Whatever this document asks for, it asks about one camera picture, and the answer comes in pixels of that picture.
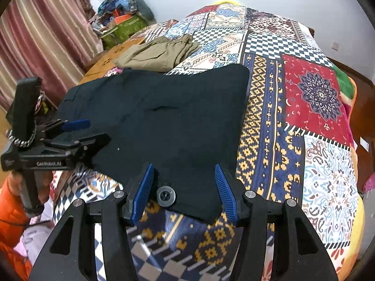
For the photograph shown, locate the pink slipper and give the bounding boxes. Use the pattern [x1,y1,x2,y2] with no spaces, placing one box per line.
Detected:
[363,173,375,192]

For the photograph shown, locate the bamboo lap table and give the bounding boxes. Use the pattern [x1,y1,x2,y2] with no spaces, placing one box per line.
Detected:
[79,39,147,84]

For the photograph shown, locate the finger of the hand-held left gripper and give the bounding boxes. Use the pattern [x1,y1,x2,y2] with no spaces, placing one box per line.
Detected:
[37,119,91,133]
[44,133,112,153]

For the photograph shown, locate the grey pillow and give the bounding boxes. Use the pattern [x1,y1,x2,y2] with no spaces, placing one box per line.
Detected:
[136,0,156,21]

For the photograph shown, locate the green storage bag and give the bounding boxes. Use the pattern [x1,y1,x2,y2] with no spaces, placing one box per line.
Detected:
[100,15,150,50]

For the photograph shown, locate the colourful fleece blanket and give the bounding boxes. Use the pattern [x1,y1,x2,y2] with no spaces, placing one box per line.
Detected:
[331,64,374,281]

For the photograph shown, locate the small colourful items pile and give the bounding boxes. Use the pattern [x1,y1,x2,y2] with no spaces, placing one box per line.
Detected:
[35,92,52,115]

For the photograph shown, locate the striped pink curtain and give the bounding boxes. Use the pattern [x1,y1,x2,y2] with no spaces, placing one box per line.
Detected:
[0,0,103,112]

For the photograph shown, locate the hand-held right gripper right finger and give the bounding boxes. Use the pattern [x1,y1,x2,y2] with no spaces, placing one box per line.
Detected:
[214,164,337,281]

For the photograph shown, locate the patterned patchwork bedsheet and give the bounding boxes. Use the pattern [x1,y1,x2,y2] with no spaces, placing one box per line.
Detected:
[50,4,361,281]

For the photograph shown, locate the khaki pants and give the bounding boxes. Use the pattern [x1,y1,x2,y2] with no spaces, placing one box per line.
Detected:
[113,33,201,74]

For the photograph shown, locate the black pants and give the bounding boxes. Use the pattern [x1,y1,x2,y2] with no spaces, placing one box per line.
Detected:
[54,64,251,223]

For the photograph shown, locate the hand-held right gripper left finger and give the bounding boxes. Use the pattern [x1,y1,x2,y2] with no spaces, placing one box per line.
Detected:
[28,162,156,281]

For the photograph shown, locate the person's orange jacket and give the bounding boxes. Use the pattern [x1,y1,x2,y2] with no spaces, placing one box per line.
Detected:
[0,173,33,281]

